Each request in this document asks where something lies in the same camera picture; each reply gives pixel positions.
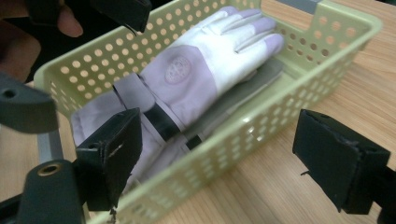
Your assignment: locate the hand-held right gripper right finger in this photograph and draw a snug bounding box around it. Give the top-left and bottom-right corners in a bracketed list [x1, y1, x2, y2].
[291, 108, 392, 217]

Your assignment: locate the lilac winter glove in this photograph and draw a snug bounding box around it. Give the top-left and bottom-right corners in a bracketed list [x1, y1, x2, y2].
[124, 57, 285, 191]
[70, 6, 285, 194]

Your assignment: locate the pale green perforated plastic basket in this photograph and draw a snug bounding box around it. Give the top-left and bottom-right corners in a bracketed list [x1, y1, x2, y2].
[33, 0, 384, 224]

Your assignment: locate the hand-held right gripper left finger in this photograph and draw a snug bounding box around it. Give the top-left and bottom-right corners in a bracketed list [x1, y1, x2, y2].
[75, 107, 144, 213]

